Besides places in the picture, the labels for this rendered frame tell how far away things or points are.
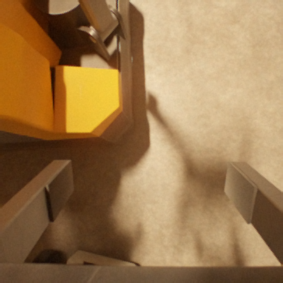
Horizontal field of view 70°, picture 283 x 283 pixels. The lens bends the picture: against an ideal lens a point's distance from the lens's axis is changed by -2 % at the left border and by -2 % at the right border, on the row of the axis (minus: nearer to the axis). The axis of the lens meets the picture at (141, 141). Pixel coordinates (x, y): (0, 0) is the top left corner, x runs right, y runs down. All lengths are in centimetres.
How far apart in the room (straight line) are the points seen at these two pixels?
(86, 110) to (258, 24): 89
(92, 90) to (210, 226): 70
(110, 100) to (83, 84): 9
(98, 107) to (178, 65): 52
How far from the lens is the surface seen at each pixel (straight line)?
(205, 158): 92
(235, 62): 107
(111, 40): 77
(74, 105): 63
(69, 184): 17
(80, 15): 70
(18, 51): 55
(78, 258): 92
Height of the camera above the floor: 91
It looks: 80 degrees down
